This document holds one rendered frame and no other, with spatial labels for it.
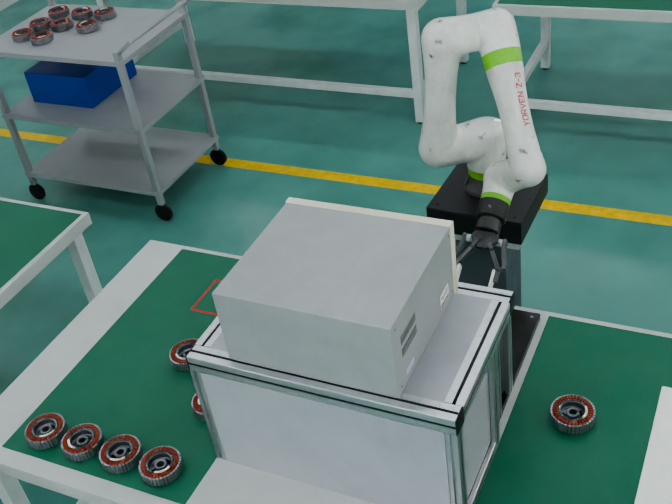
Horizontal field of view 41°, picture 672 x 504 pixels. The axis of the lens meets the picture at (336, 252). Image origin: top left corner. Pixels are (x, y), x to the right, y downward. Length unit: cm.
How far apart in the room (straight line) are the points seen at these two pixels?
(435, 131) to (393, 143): 221
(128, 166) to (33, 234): 153
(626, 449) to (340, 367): 78
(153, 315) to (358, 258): 107
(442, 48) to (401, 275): 93
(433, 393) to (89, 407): 112
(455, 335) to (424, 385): 17
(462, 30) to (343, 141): 254
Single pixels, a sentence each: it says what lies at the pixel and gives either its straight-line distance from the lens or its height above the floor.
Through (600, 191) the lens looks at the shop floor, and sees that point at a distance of 460.
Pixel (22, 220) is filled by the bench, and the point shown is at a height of 75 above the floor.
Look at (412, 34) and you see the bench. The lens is 500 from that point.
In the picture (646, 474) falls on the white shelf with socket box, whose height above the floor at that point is 120.
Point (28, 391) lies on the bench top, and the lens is 286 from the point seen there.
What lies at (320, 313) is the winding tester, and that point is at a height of 132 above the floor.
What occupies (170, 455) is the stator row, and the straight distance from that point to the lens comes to 245.
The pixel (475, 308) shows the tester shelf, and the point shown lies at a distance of 218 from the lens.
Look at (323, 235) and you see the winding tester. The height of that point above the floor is 132.
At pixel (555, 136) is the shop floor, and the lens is 505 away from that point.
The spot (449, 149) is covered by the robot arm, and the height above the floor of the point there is 104.
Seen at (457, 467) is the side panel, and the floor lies 97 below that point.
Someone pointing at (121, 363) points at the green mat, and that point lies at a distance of 281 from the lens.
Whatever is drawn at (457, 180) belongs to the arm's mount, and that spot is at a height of 83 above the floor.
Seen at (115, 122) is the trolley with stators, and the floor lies 55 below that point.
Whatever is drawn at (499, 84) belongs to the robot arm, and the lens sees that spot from 272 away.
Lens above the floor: 254
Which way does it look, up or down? 36 degrees down
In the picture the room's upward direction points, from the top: 9 degrees counter-clockwise
